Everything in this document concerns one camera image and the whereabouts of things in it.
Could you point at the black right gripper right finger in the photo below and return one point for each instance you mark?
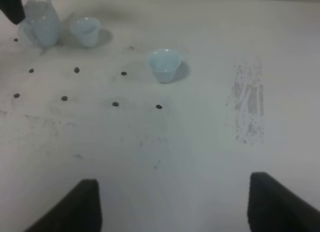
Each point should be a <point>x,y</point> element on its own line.
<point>274,208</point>

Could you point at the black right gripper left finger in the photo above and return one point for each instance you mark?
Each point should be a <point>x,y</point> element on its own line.
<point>79,211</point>

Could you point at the light blue teacup near teapot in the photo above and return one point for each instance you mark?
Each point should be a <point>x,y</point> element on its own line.
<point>86,31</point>

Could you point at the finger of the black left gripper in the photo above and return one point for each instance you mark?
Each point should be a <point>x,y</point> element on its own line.
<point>13,10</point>

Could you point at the light blue teacup far right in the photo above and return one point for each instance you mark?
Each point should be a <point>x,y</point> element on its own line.
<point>164,63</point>

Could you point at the light blue porcelain teapot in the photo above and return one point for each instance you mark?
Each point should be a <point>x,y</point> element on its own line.
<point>41,26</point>

